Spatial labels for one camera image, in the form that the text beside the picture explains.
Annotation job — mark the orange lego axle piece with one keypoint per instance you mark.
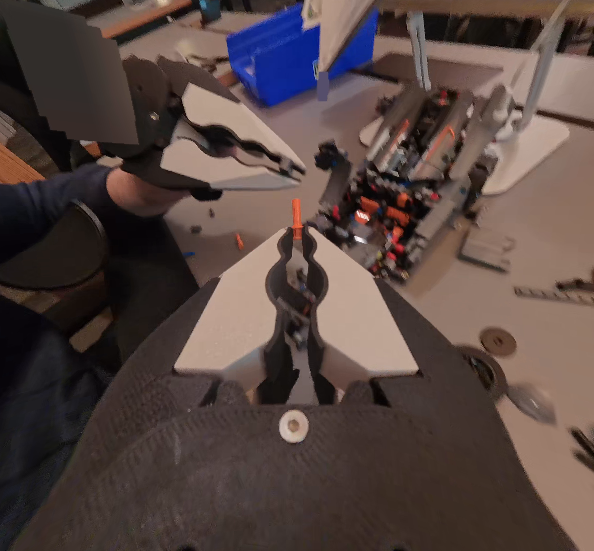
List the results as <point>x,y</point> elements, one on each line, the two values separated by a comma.
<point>296,216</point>

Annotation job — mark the black lego wheel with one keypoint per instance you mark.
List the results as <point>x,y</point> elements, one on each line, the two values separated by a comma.
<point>496,374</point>

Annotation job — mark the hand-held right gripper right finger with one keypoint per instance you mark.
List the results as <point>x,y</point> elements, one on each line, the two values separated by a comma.
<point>366,323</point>

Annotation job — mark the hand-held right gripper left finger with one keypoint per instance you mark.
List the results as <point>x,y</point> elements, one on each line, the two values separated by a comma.
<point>222,323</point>

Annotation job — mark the long grey lego plate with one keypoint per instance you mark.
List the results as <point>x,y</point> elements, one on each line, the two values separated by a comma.
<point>547,294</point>

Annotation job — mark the wood-edged work table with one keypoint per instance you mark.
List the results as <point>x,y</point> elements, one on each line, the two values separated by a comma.
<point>148,7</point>

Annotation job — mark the black lego rod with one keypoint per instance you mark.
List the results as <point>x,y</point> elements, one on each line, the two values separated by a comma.
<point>584,444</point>

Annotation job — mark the dark round lego disc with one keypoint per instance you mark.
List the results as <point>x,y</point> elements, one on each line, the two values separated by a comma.
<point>487,342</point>

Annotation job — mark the grey lego car model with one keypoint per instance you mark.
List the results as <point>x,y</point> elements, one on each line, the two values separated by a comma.
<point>394,216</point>

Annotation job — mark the dark blue cup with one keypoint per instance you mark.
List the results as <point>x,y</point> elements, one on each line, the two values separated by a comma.
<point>209,8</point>

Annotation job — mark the black round stool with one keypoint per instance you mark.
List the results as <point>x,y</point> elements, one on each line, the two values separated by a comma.
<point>55,254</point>

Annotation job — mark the grey lego panel assembly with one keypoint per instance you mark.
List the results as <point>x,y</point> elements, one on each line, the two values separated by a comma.
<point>487,251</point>

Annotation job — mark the blue storage bin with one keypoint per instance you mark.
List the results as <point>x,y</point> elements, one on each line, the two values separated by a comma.
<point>287,63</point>

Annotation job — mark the person's left hand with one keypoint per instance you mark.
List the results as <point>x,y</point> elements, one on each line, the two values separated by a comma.
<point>144,198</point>

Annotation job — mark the grey curved lego shell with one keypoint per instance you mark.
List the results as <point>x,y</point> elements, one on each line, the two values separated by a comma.
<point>533,404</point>

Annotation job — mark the person's legs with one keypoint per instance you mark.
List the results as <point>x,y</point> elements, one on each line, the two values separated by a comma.
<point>37,421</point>

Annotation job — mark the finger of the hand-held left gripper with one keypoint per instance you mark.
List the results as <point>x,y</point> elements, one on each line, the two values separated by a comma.
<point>232,114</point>
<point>209,170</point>

